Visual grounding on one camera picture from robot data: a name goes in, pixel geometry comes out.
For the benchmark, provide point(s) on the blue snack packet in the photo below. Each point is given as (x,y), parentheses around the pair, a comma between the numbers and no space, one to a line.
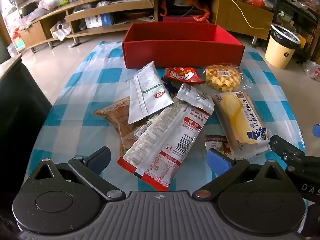
(168,88)

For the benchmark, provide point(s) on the small red snack packet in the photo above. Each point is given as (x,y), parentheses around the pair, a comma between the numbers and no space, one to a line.
(182,75)

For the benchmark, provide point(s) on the red cardboard box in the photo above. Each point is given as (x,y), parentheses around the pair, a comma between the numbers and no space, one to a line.
(175,55)

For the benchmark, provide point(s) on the blue white carton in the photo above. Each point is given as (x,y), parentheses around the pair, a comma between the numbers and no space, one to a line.
(100,21)

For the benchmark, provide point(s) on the black metal rack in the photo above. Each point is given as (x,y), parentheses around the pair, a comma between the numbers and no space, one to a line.
(300,10)

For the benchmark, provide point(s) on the black chair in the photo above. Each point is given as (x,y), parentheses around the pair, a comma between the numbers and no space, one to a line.
(20,110)

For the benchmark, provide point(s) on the white plastic bag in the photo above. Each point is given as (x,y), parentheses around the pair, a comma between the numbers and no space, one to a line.
(312,70)

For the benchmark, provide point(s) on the wooden tv stand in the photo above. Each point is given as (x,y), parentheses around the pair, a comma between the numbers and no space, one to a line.
(107,28)

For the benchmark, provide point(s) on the orange plastic bag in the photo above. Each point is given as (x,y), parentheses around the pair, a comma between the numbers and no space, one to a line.
(202,15)

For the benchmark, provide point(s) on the clear brown cracker packet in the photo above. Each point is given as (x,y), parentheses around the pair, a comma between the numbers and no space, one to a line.
(112,112)

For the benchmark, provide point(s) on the small brown snack packet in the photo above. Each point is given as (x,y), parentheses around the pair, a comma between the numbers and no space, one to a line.
(217,142)

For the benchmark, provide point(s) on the silver green-label snack packet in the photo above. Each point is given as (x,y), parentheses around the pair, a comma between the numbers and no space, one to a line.
(147,92)

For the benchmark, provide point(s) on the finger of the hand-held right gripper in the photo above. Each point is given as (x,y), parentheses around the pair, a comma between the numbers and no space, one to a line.
(316,130)
(282,147)

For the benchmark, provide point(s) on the flat red box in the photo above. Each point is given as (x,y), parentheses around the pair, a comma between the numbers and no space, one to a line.
(185,19)

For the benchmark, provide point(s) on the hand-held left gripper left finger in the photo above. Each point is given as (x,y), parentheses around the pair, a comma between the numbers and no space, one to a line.
(98,158)

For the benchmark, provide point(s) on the cream trash bin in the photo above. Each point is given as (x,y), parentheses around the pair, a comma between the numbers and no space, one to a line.
(278,50)

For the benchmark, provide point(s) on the clear waffle cookie packet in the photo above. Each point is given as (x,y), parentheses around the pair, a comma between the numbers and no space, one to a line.
(222,78)

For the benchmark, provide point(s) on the cluttered white storage rack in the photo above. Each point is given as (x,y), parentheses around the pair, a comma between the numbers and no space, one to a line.
(15,2)

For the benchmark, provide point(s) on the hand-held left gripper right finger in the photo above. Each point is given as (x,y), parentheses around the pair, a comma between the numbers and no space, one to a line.
(218,162)

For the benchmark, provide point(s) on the blue white checked tablecloth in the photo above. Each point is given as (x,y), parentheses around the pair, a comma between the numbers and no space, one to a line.
(75,85)

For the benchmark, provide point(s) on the red plastic bag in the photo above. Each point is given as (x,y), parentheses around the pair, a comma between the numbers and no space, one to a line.
(256,3)

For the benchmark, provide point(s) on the yellow bread packet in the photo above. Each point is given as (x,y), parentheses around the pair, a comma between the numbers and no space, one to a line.
(240,120)

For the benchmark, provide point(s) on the long white red snack packet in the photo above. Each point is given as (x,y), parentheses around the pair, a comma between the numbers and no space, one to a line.
(180,135)
(138,146)

